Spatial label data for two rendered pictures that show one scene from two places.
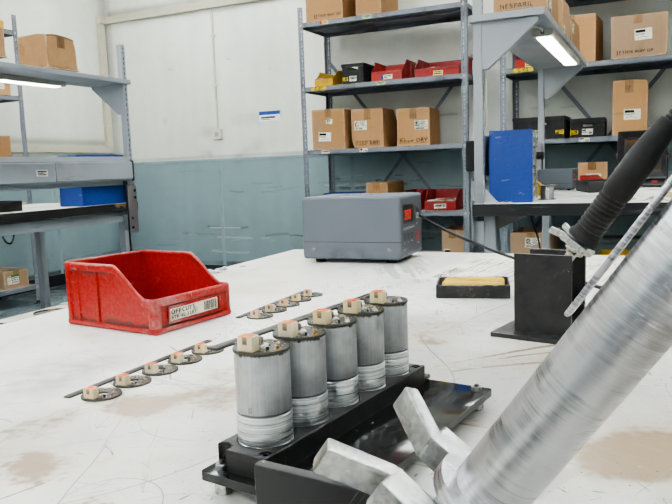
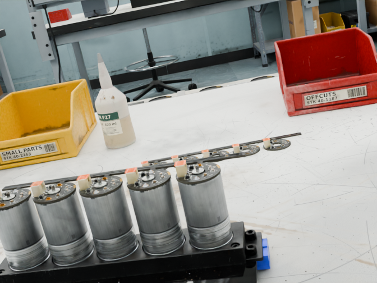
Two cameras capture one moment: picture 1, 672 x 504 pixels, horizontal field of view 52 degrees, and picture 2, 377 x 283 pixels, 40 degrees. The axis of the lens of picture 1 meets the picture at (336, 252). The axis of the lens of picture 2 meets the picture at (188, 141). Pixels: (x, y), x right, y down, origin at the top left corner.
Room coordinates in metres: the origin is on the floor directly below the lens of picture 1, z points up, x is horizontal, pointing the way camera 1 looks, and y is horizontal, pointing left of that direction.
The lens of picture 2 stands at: (0.28, -0.27, 0.92)
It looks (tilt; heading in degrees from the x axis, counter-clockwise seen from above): 19 degrees down; 67
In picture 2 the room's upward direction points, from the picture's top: 12 degrees counter-clockwise
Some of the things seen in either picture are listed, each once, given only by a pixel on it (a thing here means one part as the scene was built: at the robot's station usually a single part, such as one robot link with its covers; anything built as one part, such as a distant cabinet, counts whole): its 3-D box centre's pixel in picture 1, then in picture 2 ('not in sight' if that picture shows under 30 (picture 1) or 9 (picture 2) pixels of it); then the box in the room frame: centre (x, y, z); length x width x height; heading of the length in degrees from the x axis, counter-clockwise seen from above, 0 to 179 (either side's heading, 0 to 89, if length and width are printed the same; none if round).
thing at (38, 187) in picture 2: (289, 328); (40, 188); (0.31, 0.02, 0.82); 0.01 x 0.01 x 0.01; 57
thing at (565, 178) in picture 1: (558, 179); not in sight; (3.17, -1.03, 0.80); 0.15 x 0.12 x 0.10; 58
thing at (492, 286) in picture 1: (472, 286); not in sight; (0.72, -0.14, 0.76); 0.07 x 0.05 x 0.02; 78
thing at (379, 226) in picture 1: (363, 226); not in sight; (1.04, -0.04, 0.80); 0.15 x 0.12 x 0.10; 68
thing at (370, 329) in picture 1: (361, 353); (157, 217); (0.36, -0.01, 0.79); 0.02 x 0.02 x 0.05
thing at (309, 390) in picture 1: (301, 382); (65, 229); (0.32, 0.02, 0.79); 0.02 x 0.02 x 0.05
